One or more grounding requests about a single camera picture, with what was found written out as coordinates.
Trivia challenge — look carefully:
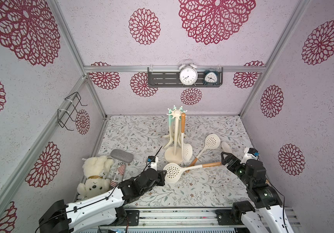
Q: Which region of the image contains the cream skimmer edge-on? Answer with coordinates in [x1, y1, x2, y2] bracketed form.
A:
[163, 162, 222, 183]

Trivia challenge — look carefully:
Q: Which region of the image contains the lone skimmer orange handle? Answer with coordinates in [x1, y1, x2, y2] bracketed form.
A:
[180, 113, 194, 164]

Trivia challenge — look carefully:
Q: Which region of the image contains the cream skimmer green handle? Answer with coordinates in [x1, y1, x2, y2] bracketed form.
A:
[163, 108, 173, 149]
[177, 106, 184, 147]

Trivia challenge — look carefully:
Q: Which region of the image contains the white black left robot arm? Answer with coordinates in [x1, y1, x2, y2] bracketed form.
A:
[35, 168, 167, 233]

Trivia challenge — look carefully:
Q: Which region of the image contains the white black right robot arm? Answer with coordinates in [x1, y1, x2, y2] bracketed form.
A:
[221, 152, 294, 233]

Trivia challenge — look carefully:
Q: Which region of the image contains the cream utensil rack stand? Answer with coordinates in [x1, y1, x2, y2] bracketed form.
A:
[165, 106, 183, 164]

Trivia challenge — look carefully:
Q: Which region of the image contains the grey oblong case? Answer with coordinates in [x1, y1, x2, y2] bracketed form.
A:
[110, 149, 134, 163]

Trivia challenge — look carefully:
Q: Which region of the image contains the flag pattern packet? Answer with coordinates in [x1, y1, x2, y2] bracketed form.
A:
[110, 162, 127, 188]

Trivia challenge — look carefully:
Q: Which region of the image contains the white teddy bear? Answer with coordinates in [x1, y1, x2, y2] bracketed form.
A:
[77, 155, 114, 199]

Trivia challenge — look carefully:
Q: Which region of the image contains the dark green alarm clock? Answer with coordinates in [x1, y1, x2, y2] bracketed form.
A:
[203, 69, 219, 85]

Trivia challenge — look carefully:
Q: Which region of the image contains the white alarm clock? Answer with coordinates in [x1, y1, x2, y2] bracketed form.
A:
[178, 59, 198, 85]

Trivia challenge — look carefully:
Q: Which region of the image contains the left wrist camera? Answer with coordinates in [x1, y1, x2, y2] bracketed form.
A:
[147, 156, 158, 170]

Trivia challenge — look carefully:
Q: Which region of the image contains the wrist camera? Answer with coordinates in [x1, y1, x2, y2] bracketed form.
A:
[147, 156, 158, 170]
[241, 147, 259, 164]

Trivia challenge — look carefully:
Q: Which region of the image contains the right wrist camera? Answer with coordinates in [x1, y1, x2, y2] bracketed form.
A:
[241, 147, 259, 164]

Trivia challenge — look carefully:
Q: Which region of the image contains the metal base rail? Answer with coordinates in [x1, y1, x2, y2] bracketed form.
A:
[59, 206, 302, 233]

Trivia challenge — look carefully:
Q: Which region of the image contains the grey wall shelf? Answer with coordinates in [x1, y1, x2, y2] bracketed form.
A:
[147, 68, 223, 88]

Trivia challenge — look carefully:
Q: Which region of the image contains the black wire wall rack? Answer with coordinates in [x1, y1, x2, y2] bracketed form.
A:
[57, 92, 87, 131]

